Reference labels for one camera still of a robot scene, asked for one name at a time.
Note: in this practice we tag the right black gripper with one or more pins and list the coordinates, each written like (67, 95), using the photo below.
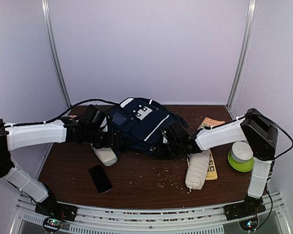
(159, 152)

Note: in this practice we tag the beige hard glasses case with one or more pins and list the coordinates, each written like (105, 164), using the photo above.
(106, 156)

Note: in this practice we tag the navy blue student backpack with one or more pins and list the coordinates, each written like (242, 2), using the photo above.
(141, 120)

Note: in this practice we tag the lime green plate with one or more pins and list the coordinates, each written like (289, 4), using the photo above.
(241, 167)

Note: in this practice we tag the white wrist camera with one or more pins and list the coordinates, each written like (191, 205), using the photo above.
(105, 125)
(166, 136)

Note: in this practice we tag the aluminium frame post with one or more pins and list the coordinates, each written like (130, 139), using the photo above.
(246, 44)
(54, 52)

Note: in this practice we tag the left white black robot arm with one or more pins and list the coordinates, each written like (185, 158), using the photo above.
(93, 126)

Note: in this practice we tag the black smartphone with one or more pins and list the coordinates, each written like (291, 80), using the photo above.
(100, 179)

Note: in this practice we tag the white bowl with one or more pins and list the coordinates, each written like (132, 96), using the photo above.
(241, 152)

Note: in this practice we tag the right aluminium frame post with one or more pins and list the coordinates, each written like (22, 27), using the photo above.
(246, 44)

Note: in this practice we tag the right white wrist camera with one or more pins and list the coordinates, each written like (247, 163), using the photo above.
(166, 136)

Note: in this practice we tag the left aluminium frame post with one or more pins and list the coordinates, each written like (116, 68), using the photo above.
(54, 52)

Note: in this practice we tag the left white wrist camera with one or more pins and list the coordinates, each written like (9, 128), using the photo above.
(105, 125)

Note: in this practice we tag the yellow paperback booklet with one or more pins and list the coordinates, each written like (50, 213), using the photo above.
(212, 172)

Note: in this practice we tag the beige fabric pencil pouch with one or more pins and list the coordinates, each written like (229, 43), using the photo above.
(197, 170)

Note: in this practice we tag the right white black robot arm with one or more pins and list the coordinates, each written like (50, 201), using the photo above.
(252, 135)

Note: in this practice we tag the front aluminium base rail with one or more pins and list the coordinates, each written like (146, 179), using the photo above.
(194, 220)

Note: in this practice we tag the orange green paperback book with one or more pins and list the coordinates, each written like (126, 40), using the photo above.
(209, 123)

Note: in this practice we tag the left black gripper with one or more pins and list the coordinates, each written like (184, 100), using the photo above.
(110, 143)

